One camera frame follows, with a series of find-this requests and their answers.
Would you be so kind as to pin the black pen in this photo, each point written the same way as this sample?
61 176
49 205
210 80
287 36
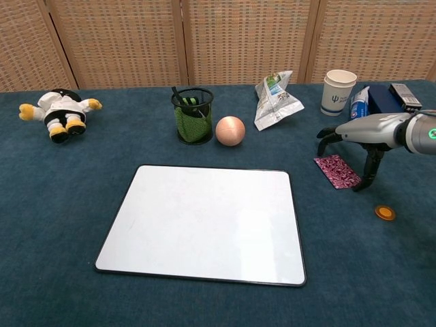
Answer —
176 95

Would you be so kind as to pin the navy blue box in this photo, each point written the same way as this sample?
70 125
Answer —
381 98

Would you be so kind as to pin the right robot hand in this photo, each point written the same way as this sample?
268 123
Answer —
371 131

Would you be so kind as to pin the white rectangular board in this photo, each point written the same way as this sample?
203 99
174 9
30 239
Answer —
201 225

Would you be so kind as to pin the white snack bag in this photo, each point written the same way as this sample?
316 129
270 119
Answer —
272 105

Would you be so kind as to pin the blue felt table cover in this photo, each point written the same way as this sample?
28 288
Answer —
68 204

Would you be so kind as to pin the white paper cup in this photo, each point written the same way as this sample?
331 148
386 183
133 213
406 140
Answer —
335 98

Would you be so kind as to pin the woven folding screen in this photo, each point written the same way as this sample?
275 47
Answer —
238 41

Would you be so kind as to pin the black mesh pen holder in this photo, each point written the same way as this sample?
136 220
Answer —
207 133

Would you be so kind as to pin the green mesh cloth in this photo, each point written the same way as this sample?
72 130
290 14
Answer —
190 127

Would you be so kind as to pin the penguin plush toy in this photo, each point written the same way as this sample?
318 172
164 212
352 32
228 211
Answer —
61 109

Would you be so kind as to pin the blue white toothpaste tube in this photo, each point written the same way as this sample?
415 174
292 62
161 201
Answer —
359 105

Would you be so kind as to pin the small grey black box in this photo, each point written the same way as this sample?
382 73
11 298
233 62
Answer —
405 95

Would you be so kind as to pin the small orange disc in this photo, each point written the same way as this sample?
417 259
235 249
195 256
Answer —
385 212

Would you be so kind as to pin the copper pink ball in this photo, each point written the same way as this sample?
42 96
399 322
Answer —
230 131

